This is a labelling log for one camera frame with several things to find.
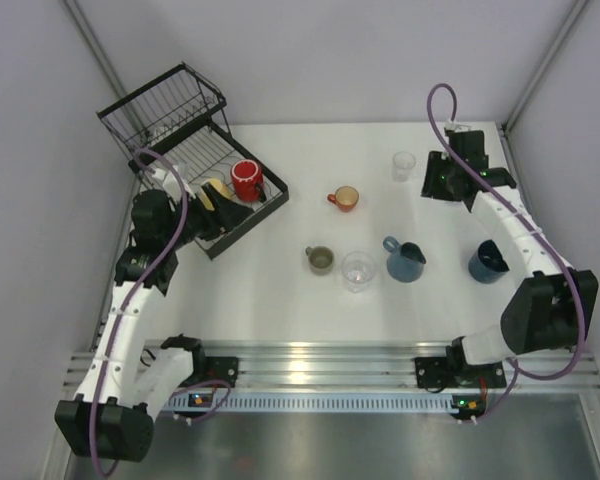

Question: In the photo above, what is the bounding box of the yellow mug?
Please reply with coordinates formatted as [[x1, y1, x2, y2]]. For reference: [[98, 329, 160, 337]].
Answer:
[[194, 177, 234, 214]]

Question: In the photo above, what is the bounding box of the red mug black handle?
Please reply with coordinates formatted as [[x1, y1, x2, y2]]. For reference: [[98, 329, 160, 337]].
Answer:
[[230, 159, 267, 203]]

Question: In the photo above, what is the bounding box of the blue ceramic jug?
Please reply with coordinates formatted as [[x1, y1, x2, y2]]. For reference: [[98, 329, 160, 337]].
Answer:
[[383, 236, 427, 283]]

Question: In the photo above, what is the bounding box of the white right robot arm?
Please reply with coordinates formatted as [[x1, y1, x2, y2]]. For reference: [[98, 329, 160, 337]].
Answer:
[[421, 128, 599, 381]]

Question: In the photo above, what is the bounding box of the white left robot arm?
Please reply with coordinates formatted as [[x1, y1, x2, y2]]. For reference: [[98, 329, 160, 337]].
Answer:
[[54, 184, 237, 464]]

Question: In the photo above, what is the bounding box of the clear glass at back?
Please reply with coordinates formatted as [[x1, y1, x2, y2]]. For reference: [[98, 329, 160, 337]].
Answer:
[[391, 151, 416, 182]]

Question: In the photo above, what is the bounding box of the clear glass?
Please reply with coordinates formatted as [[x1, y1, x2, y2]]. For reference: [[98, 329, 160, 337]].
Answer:
[[341, 251, 377, 293], [391, 151, 416, 182]]

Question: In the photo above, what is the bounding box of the dark blue mug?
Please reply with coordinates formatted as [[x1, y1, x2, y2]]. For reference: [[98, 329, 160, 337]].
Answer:
[[468, 240, 509, 284]]

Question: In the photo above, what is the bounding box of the olive green small cup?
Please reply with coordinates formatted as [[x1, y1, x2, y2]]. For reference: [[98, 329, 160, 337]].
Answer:
[[305, 246, 335, 276]]

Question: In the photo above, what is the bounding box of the orange small cup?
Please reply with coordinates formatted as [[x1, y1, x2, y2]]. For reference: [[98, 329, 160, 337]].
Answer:
[[327, 185, 360, 213]]

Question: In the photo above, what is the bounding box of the clear glass near centre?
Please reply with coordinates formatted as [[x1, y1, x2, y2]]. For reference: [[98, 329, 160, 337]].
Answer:
[[341, 251, 377, 293]]

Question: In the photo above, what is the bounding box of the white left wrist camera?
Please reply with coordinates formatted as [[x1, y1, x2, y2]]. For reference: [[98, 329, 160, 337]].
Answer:
[[151, 165, 192, 201]]

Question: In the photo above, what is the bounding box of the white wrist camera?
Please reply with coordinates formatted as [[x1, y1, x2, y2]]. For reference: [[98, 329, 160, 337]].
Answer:
[[444, 119, 471, 136], [151, 165, 192, 201]]

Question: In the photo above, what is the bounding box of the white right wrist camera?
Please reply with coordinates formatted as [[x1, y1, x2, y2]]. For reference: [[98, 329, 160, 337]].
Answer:
[[444, 119, 471, 136]]

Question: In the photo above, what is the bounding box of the black wire dish rack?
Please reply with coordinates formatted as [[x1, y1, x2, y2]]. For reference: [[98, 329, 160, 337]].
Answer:
[[97, 62, 289, 259]]

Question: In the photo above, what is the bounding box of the aluminium mounting rail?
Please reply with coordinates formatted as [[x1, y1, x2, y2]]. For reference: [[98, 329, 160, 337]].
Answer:
[[63, 341, 600, 393]]

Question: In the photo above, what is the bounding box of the slotted cable duct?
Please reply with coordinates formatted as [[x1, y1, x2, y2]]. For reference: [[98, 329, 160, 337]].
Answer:
[[163, 392, 463, 414]]

